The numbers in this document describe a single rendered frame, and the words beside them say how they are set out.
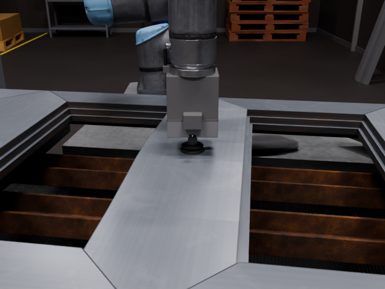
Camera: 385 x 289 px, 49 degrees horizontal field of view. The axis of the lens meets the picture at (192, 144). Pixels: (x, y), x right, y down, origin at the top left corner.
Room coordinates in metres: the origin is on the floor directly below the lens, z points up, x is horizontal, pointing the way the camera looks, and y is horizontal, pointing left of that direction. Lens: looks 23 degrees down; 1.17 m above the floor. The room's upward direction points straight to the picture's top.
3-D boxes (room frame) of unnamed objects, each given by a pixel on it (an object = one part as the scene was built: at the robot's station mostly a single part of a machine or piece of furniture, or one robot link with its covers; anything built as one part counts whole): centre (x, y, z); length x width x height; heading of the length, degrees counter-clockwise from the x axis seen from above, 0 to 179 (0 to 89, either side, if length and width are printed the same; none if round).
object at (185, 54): (0.68, 0.00, 1.04); 0.08 x 0.08 x 0.05
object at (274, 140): (1.13, -0.21, 0.70); 0.20 x 0.10 x 0.03; 98
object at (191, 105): (0.67, 0.00, 0.97); 0.10 x 0.09 x 0.16; 0
